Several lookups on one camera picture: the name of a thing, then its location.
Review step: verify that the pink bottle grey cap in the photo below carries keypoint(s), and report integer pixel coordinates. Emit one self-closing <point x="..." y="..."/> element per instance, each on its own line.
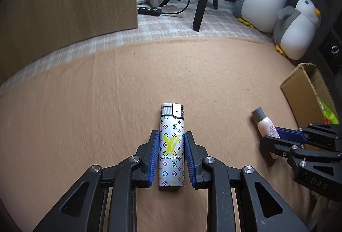
<point x="264" y="124"/>

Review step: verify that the black power strip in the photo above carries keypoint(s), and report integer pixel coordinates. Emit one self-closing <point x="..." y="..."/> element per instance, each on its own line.
<point x="149" y="11"/>

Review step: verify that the brown blanket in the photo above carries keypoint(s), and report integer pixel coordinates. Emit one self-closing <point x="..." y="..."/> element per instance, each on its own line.
<point x="99" y="108"/>

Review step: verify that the patterned white lighter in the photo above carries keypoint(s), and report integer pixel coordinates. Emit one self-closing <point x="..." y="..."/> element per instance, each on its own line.
<point x="171" y="146"/>

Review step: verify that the small penguin plush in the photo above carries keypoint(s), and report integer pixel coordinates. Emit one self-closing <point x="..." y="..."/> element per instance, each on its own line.
<point x="295" y="28"/>

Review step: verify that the plaid bed sheet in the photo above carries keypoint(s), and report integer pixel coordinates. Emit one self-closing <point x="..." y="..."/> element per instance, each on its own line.
<point x="215" y="23"/>

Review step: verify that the light wooden board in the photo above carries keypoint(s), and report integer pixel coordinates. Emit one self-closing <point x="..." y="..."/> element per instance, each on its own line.
<point x="31" y="29"/>

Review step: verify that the cardboard box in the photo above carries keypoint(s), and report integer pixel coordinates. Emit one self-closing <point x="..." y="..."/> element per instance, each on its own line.
<point x="301" y="89"/>

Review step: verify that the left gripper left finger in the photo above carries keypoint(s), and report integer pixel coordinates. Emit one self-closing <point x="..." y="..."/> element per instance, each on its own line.
<point x="135" y="172"/>

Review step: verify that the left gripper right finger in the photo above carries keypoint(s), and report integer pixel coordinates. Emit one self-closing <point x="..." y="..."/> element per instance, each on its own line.
<point x="209" y="173"/>

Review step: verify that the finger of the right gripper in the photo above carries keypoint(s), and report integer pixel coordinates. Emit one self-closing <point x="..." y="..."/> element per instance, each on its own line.
<point x="292" y="135"/>
<point x="277" y="146"/>

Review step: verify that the green tube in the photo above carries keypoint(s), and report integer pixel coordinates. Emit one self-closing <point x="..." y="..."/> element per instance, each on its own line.
<point x="329" y="116"/>

